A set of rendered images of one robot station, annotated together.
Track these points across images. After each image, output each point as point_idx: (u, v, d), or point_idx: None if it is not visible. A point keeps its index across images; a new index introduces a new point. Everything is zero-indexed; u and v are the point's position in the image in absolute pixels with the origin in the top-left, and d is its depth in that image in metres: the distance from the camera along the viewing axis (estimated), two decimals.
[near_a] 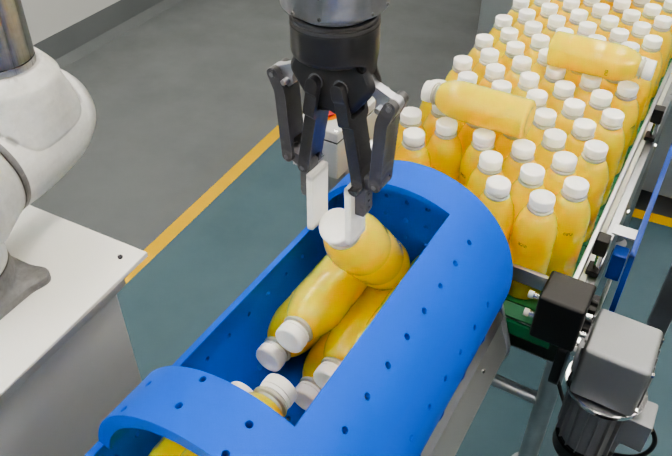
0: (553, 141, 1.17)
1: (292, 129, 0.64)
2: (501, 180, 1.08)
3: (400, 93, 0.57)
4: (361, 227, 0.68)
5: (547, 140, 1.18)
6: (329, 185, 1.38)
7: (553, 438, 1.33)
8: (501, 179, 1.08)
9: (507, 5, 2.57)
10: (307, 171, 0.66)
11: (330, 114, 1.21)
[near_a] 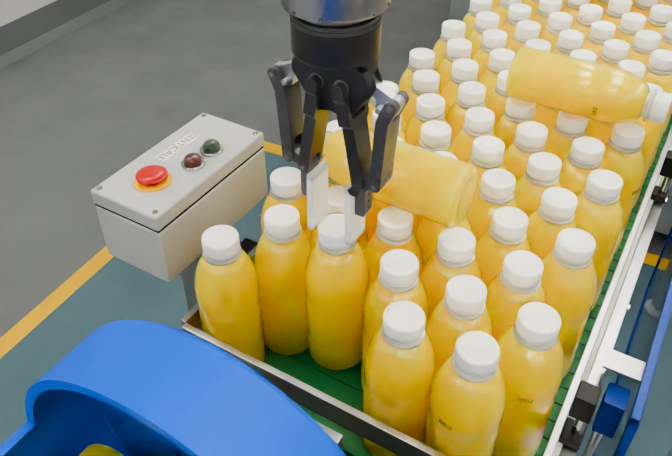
0: (506, 231, 0.72)
1: (292, 129, 0.64)
2: (409, 311, 0.62)
3: (401, 93, 0.57)
4: (361, 227, 0.68)
5: (497, 228, 0.72)
6: (182, 276, 0.92)
7: None
8: (409, 309, 0.62)
9: None
10: (307, 171, 0.66)
11: (152, 183, 0.76)
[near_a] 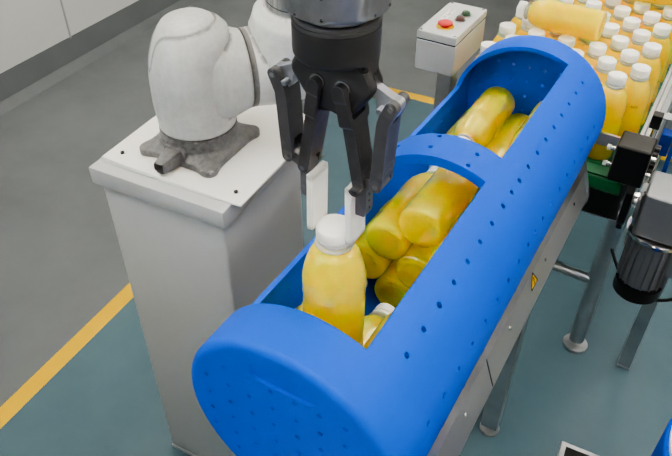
0: (619, 43, 1.55)
1: (292, 129, 0.64)
2: None
3: (401, 94, 0.57)
4: (361, 227, 0.68)
5: (615, 43, 1.56)
6: (436, 89, 1.76)
7: (614, 283, 1.71)
8: None
9: None
10: (307, 171, 0.66)
11: (448, 25, 1.59)
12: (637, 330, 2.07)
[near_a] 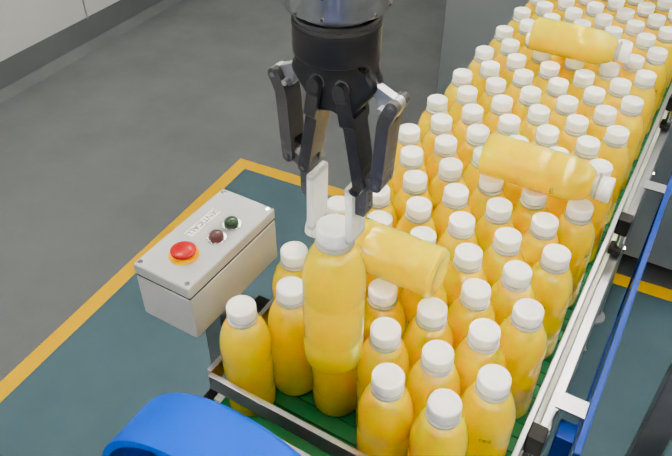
0: (473, 300, 0.89)
1: (292, 129, 0.64)
2: (392, 371, 0.79)
3: (402, 93, 0.57)
4: (361, 227, 0.68)
5: (465, 297, 0.89)
6: None
7: None
8: (392, 370, 0.79)
9: (470, 49, 2.29)
10: (307, 171, 0.66)
11: (184, 258, 0.93)
12: None
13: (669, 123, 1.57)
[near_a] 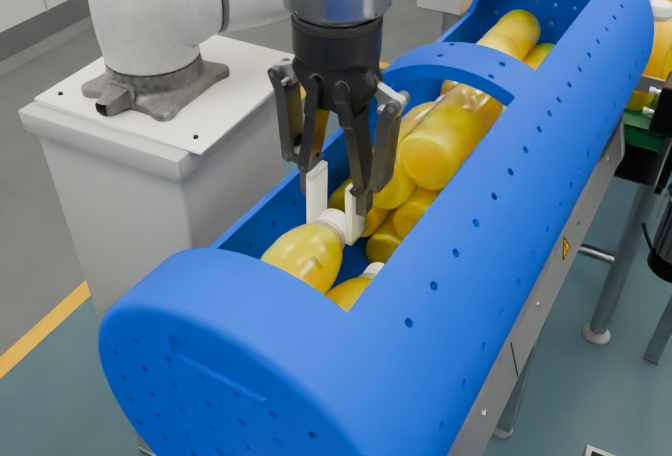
0: None
1: (292, 129, 0.64)
2: None
3: (402, 93, 0.57)
4: (361, 227, 0.68)
5: None
6: (442, 36, 1.51)
7: (649, 260, 1.46)
8: None
9: None
10: (307, 171, 0.66)
11: None
12: (669, 318, 1.82)
13: None
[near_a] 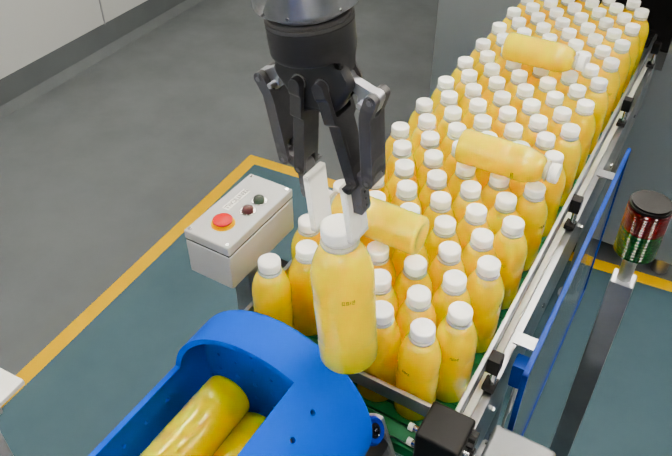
0: (447, 256, 1.15)
1: (285, 132, 0.65)
2: (384, 306, 1.06)
3: (381, 86, 0.57)
4: (363, 226, 0.68)
5: (441, 255, 1.16)
6: None
7: None
8: (384, 305, 1.06)
9: (459, 56, 2.55)
10: (304, 173, 0.66)
11: (223, 225, 1.19)
12: None
13: (624, 122, 1.84)
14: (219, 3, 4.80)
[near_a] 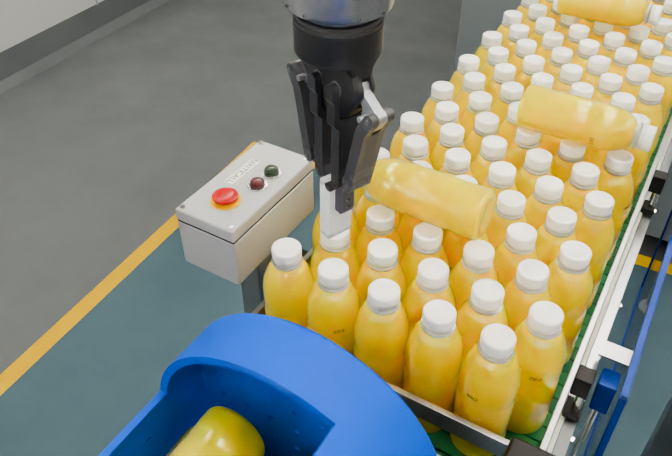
0: (519, 243, 0.88)
1: (311, 128, 0.64)
2: (443, 307, 0.79)
3: (387, 110, 0.56)
4: (344, 224, 0.69)
5: (511, 240, 0.89)
6: None
7: None
8: (443, 306, 0.79)
9: (488, 27, 2.28)
10: (323, 175, 0.66)
11: (226, 203, 0.92)
12: None
13: None
14: None
